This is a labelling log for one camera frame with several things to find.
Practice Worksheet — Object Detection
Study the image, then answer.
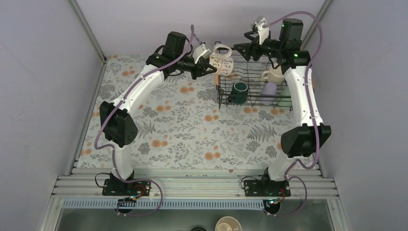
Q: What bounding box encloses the beige bowl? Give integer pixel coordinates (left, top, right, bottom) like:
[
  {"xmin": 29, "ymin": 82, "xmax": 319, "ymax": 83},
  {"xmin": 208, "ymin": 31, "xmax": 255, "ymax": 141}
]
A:
[{"xmin": 215, "ymin": 216, "xmax": 242, "ymax": 231}]

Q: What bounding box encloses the cream ribbed mug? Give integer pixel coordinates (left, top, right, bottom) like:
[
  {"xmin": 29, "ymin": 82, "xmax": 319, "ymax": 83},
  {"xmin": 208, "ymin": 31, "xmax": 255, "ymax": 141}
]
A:
[{"xmin": 261, "ymin": 66, "xmax": 285, "ymax": 85}]

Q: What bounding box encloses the black wire dish rack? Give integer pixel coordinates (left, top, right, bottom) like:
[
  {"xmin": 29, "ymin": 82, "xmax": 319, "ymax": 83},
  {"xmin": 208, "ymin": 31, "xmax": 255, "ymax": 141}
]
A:
[{"xmin": 215, "ymin": 49, "xmax": 293, "ymax": 111}]

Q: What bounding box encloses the aluminium rail frame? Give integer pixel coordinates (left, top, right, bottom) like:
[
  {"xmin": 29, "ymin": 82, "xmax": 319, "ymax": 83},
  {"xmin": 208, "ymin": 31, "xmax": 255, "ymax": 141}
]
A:
[{"xmin": 40, "ymin": 168, "xmax": 349, "ymax": 231}]

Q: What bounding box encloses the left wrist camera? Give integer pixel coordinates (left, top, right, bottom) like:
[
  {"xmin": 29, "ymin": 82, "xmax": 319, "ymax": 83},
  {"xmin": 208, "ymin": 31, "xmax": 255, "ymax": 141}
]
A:
[{"xmin": 192, "ymin": 43, "xmax": 207, "ymax": 64}]

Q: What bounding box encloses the floral table mat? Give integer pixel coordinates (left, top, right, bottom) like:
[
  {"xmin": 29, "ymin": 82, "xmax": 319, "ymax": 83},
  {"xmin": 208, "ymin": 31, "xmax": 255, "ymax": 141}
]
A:
[{"xmin": 78, "ymin": 54, "xmax": 317, "ymax": 170}]

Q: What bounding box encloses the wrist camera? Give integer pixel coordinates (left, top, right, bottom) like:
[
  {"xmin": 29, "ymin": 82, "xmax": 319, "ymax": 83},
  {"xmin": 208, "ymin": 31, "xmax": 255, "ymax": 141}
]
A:
[
  {"xmin": 251, "ymin": 15, "xmax": 270, "ymax": 45},
  {"xmin": 192, "ymin": 43, "xmax": 207, "ymax": 64}
]

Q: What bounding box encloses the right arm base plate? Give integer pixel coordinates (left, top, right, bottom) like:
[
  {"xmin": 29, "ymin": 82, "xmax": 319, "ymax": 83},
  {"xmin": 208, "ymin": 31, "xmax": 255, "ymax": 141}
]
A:
[{"xmin": 243, "ymin": 180, "xmax": 291, "ymax": 197}]

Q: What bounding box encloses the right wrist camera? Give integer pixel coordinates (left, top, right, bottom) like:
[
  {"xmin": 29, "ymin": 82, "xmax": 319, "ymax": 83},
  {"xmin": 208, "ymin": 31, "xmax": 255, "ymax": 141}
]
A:
[{"xmin": 251, "ymin": 15, "xmax": 270, "ymax": 45}]

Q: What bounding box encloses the lilac plastic cup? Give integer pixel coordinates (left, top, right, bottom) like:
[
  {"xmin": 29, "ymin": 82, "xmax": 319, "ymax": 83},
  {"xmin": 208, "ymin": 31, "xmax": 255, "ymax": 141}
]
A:
[{"xmin": 259, "ymin": 82, "xmax": 277, "ymax": 104}]

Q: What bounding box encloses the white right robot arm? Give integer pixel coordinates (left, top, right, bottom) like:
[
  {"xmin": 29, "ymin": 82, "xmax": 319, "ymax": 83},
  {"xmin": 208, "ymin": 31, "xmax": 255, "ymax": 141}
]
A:
[{"xmin": 234, "ymin": 16, "xmax": 332, "ymax": 196}]

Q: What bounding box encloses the white patterned mug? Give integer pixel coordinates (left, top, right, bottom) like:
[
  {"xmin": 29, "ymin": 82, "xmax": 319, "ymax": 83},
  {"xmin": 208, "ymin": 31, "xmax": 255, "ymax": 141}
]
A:
[{"xmin": 209, "ymin": 44, "xmax": 234, "ymax": 76}]

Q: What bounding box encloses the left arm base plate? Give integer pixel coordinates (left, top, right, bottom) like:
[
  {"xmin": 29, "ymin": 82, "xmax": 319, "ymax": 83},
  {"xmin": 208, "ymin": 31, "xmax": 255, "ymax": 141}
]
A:
[{"xmin": 102, "ymin": 179, "xmax": 151, "ymax": 197}]

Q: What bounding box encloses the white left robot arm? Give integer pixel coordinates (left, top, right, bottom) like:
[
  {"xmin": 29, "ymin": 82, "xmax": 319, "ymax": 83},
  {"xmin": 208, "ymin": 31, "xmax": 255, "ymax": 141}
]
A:
[{"xmin": 94, "ymin": 31, "xmax": 217, "ymax": 195}]

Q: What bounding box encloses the dark green mug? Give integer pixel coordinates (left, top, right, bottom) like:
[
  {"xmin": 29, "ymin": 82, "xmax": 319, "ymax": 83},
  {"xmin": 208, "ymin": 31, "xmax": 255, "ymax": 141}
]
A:
[{"xmin": 228, "ymin": 81, "xmax": 249, "ymax": 104}]

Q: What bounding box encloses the mint green plastic cup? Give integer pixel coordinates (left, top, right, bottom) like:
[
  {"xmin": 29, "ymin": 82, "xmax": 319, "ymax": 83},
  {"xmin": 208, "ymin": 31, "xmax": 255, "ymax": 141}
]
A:
[{"xmin": 280, "ymin": 86, "xmax": 292, "ymax": 103}]

